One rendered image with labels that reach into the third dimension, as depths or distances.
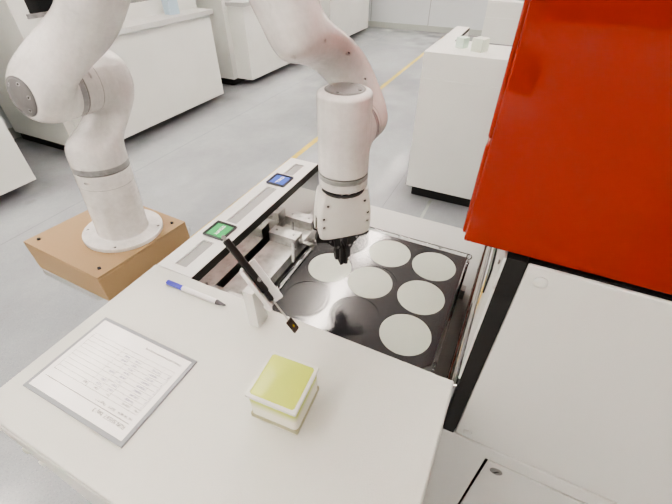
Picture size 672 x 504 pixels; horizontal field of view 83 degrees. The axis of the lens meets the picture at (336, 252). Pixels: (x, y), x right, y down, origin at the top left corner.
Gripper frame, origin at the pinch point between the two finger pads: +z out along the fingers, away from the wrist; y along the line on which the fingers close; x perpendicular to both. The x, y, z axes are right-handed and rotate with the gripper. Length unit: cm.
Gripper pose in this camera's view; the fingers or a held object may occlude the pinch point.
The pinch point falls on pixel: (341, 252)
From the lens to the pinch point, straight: 75.9
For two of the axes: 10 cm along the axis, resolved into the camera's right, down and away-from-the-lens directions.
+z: 0.0, 7.6, 6.5
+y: -9.5, 1.9, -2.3
